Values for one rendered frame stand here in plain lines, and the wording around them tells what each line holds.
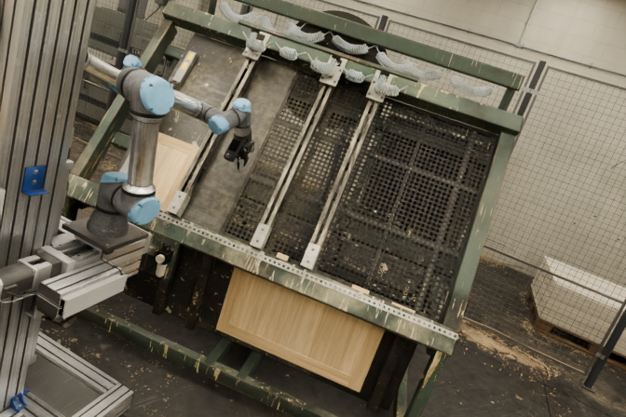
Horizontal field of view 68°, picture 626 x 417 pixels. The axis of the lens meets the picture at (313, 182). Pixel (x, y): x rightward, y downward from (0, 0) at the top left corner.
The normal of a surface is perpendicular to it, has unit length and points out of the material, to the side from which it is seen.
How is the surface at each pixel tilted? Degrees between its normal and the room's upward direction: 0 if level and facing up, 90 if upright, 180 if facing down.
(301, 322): 90
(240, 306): 90
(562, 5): 90
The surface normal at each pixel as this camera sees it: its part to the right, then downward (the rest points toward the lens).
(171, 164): -0.03, -0.33
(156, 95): 0.81, 0.26
